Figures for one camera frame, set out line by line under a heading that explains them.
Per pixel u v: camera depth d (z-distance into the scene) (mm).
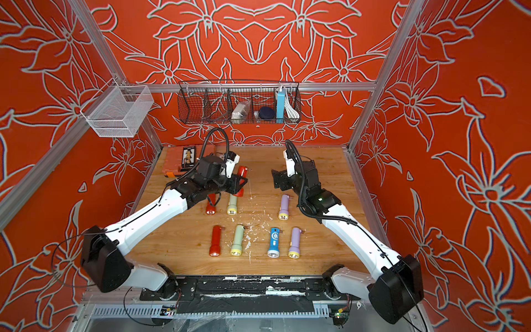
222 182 634
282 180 680
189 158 1060
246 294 727
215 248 810
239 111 917
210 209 907
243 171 765
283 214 896
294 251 787
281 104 865
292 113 908
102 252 402
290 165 665
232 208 911
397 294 383
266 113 951
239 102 973
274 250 792
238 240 825
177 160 1056
